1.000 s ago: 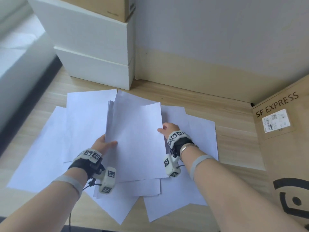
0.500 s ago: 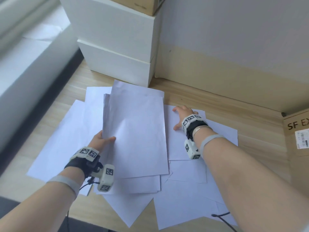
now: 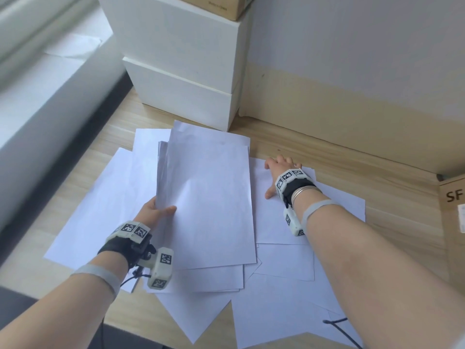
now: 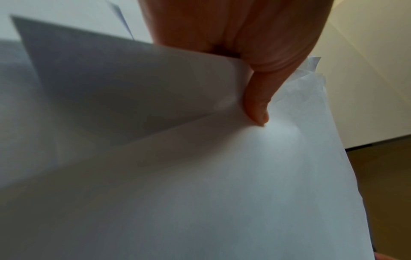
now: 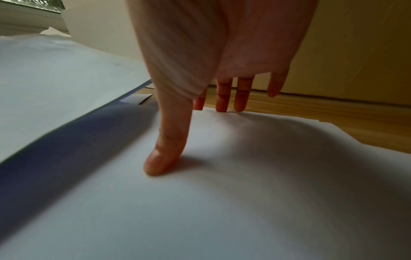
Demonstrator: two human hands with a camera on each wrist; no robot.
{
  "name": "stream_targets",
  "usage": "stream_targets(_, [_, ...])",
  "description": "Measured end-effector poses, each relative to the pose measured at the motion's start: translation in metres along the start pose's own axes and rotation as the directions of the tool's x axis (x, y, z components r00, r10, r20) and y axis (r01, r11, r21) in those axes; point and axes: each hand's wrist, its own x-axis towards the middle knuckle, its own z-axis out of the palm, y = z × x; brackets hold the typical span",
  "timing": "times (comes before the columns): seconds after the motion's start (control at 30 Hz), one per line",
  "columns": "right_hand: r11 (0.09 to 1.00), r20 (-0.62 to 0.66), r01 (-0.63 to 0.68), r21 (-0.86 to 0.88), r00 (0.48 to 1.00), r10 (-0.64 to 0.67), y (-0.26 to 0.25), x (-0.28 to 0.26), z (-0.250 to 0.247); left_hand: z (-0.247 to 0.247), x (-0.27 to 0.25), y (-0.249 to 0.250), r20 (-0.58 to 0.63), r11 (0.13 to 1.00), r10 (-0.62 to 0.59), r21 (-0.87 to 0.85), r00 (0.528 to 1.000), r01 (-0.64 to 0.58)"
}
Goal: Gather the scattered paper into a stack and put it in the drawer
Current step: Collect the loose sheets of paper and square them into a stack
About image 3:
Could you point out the person's right forearm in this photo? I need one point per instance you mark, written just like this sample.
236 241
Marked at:
381 268

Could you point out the white window sill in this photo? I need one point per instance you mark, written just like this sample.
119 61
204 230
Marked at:
43 105

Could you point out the white marker wrist camera rig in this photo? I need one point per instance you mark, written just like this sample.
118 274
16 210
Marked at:
116 247
301 185

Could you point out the flat white box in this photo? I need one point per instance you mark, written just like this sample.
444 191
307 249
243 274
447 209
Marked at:
181 94

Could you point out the beige desk back panel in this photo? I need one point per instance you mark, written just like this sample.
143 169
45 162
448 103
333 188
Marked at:
363 119

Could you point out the gathered white paper bundle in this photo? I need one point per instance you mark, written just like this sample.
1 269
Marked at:
210 196

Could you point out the white shipping label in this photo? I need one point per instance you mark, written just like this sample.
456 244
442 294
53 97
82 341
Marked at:
462 218

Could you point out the large printed cardboard box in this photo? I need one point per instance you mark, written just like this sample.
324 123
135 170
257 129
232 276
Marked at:
454 250

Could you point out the tall white box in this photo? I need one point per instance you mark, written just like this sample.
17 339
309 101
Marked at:
174 36

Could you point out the person's left hand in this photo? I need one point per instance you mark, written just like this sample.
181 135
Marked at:
149 214

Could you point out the pile of white papers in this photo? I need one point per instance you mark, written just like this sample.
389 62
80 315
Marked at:
283 298

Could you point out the person's right hand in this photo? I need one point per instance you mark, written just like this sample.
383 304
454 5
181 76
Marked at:
279 167

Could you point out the grey forearm band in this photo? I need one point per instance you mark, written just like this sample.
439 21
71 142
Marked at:
316 207
98 272

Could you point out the small cardboard box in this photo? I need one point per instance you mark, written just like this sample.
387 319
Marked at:
225 5

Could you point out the person's left forearm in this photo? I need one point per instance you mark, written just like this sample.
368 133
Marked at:
61 308

